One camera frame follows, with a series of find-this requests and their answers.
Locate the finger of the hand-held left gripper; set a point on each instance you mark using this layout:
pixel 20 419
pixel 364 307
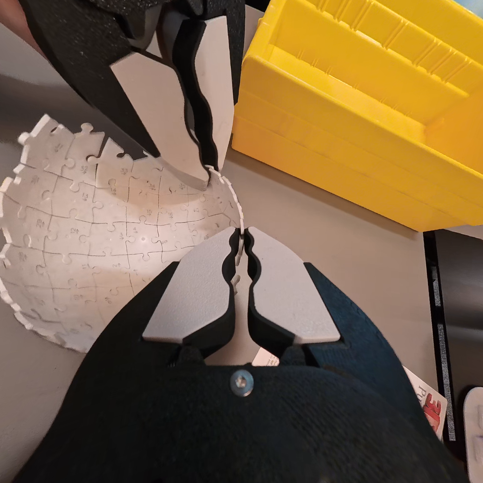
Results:
pixel 154 105
pixel 215 75

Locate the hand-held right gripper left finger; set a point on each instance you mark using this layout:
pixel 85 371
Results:
pixel 188 302

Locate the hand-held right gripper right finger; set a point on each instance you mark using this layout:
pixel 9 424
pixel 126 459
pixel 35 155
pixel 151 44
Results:
pixel 294 302

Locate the white puzzle ball half shell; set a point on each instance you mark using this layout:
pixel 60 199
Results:
pixel 75 234

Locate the person's left forearm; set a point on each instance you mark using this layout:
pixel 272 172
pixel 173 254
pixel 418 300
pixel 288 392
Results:
pixel 9 11

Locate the white puzzle instruction leaflet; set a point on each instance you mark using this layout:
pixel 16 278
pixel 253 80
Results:
pixel 430 407

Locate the stacked yellow plastic bins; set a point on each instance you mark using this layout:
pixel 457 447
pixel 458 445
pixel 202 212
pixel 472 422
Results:
pixel 339 132

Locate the black table edge strip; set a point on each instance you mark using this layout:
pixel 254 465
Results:
pixel 439 320

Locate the dark glossy panel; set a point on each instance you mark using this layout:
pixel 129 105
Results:
pixel 464 302

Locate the white plastic tray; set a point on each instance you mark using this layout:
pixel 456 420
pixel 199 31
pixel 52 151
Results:
pixel 473 415

